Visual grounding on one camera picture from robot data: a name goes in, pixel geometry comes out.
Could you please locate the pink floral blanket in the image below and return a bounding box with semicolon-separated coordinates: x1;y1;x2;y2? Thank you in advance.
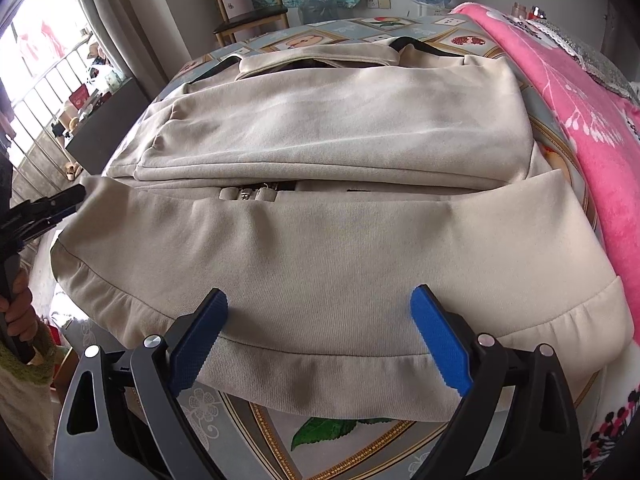
454;2;639;479

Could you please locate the dark grey cabinet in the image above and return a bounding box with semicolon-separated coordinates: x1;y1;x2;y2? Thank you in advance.
66;79;150;176

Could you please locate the grey silver cushion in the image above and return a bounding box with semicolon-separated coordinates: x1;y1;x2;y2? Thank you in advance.
528;18;639;106

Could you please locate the grey curtain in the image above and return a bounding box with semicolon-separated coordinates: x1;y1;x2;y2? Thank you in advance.
78;0;167;98

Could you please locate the cream zip jacket black trim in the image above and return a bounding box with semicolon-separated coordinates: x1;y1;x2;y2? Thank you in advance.
51;38;634;422

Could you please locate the person's left hand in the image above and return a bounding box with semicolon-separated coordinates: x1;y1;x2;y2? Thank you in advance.
1;268;40;342

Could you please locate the patterned blue table cover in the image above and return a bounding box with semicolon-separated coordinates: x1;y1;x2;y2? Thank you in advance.
156;6;603;479

